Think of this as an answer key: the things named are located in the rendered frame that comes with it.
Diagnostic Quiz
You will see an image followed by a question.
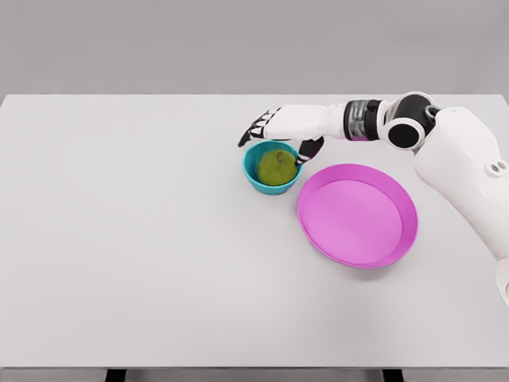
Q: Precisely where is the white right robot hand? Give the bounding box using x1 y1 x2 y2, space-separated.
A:
237 103 328 167

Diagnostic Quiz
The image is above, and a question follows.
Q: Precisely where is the green apple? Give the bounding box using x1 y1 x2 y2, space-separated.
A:
257 150 299 187

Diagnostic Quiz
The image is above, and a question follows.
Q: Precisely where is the blue bowl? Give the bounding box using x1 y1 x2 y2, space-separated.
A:
243 140 304 196

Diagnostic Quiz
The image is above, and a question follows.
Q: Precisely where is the pink plate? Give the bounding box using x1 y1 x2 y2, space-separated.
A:
297 163 419 269

